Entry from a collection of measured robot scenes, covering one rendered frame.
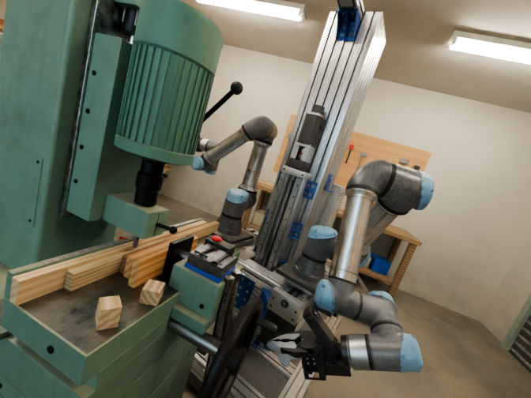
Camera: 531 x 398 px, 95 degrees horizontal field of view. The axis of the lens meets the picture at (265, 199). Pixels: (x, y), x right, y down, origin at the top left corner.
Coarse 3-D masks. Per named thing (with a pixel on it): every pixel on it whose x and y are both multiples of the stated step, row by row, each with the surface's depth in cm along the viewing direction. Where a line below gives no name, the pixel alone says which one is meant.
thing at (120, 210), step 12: (108, 204) 60; (120, 204) 59; (132, 204) 59; (108, 216) 61; (120, 216) 60; (132, 216) 58; (144, 216) 57; (156, 216) 60; (132, 228) 59; (144, 228) 58; (156, 228) 61
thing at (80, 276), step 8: (208, 224) 99; (216, 224) 103; (184, 232) 84; (192, 232) 87; (200, 232) 92; (208, 232) 98; (136, 248) 65; (112, 256) 59; (120, 256) 60; (88, 264) 53; (96, 264) 54; (104, 264) 55; (112, 264) 57; (120, 264) 60; (72, 272) 49; (80, 272) 50; (88, 272) 52; (96, 272) 54; (104, 272) 56; (112, 272) 58; (72, 280) 49; (80, 280) 51; (88, 280) 53; (96, 280) 55; (72, 288) 50
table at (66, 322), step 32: (64, 288) 50; (96, 288) 52; (128, 288) 55; (32, 320) 42; (64, 320) 43; (128, 320) 47; (160, 320) 56; (192, 320) 57; (64, 352) 40; (96, 352) 40
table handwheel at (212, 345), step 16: (256, 304) 56; (240, 320) 50; (256, 320) 67; (192, 336) 58; (208, 336) 58; (224, 336) 48; (240, 336) 56; (208, 352) 57; (224, 352) 45; (240, 352) 56; (224, 368) 45; (240, 368) 57; (208, 384) 43; (224, 384) 62
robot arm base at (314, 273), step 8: (304, 256) 108; (296, 264) 111; (304, 264) 107; (312, 264) 105; (320, 264) 106; (296, 272) 108; (304, 272) 105; (312, 272) 105; (320, 272) 106; (312, 280) 105
